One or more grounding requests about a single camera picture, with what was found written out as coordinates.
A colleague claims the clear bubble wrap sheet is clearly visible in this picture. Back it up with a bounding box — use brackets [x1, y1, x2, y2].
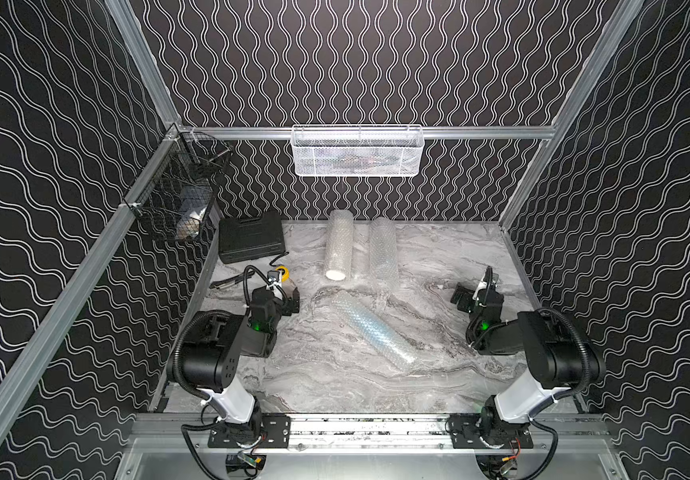
[312, 288, 418, 371]

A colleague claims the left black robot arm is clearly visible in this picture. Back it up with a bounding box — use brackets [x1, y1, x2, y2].
[166, 283, 300, 448]

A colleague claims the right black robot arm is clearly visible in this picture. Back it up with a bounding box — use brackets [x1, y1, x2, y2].
[451, 281, 606, 448]

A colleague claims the bubble wrap roll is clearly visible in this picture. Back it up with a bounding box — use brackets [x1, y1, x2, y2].
[369, 217, 399, 290]

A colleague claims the bubble wrapped white-capped roll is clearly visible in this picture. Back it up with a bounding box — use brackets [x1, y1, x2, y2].
[324, 210, 354, 281]

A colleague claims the yellow tape measure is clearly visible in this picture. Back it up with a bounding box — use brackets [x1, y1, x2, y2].
[275, 265, 290, 282]

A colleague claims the black utility knife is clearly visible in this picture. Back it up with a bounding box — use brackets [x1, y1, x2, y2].
[209, 275, 244, 290]

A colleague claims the black plastic tool case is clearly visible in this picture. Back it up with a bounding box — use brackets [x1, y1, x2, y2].
[218, 210, 286, 264]

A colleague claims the wrapped item in black basket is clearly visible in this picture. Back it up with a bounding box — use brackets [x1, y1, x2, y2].
[175, 183, 212, 241]

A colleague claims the white mesh basket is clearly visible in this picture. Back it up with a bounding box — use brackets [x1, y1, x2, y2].
[290, 124, 425, 177]

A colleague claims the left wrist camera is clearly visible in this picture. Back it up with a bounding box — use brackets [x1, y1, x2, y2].
[266, 270, 283, 288]

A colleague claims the black wire basket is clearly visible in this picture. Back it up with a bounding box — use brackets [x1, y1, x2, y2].
[124, 124, 236, 244]

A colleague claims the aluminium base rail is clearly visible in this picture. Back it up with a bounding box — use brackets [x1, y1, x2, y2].
[127, 413, 612, 454]

